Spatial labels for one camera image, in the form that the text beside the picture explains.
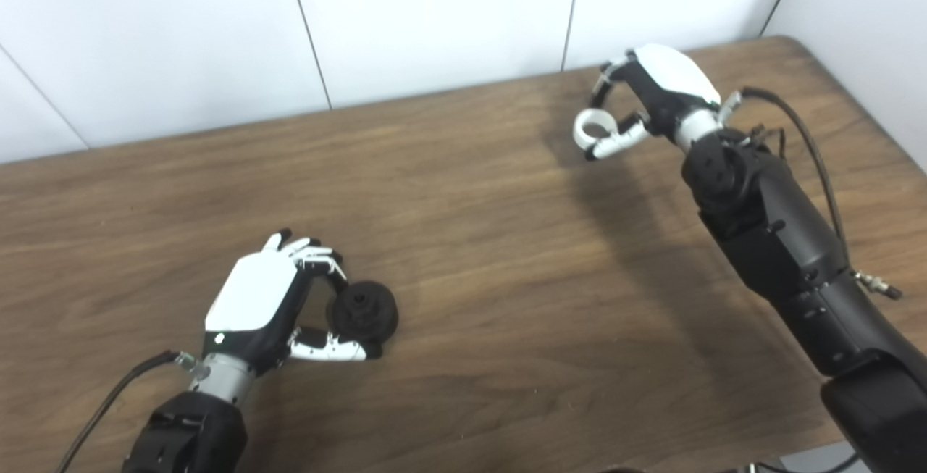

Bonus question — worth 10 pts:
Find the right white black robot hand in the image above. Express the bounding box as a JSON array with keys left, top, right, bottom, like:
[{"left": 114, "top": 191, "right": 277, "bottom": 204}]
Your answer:
[{"left": 585, "top": 43, "right": 723, "bottom": 162}]

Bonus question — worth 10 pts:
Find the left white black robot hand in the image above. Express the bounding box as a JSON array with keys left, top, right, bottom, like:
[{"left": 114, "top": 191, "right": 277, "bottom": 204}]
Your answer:
[{"left": 201, "top": 228, "right": 383, "bottom": 376}]

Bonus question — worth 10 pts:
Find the white plastic ring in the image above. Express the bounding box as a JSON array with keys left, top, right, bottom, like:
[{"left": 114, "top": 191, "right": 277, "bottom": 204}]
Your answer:
[{"left": 573, "top": 109, "right": 620, "bottom": 151}]

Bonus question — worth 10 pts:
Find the round black plastic part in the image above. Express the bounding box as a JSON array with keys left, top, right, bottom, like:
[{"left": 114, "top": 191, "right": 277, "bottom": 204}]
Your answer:
[{"left": 327, "top": 280, "right": 400, "bottom": 347}]

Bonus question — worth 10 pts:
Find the right arm thin black wire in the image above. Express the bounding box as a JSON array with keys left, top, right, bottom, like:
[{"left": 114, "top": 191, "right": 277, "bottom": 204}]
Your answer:
[{"left": 746, "top": 124, "right": 789, "bottom": 162}]

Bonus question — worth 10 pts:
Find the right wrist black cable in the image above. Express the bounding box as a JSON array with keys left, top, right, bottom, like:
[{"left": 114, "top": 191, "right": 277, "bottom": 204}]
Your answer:
[{"left": 721, "top": 86, "right": 902, "bottom": 300}]

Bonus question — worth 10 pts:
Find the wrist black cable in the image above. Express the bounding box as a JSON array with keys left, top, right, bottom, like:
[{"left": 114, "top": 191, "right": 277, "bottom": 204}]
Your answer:
[
  {"left": 721, "top": 86, "right": 902, "bottom": 300},
  {"left": 54, "top": 350, "right": 211, "bottom": 473}
]

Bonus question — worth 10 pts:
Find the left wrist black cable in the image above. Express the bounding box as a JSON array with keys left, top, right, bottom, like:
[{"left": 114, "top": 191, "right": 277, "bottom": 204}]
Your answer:
[{"left": 54, "top": 350, "right": 211, "bottom": 473}]

